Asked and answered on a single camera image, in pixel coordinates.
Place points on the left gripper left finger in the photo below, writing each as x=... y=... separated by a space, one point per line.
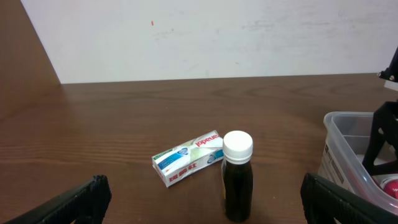
x=85 y=203

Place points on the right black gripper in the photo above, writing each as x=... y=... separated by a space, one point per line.
x=384 y=129

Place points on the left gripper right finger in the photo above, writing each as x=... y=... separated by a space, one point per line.
x=327 y=203

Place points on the red Panadol sachet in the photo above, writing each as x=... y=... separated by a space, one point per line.
x=386 y=182

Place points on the clear plastic container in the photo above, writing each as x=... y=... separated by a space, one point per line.
x=347 y=141

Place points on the dark bottle white cap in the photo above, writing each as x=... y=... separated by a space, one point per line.
x=238 y=180

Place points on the white Panadol box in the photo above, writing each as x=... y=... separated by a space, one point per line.
x=177 y=163

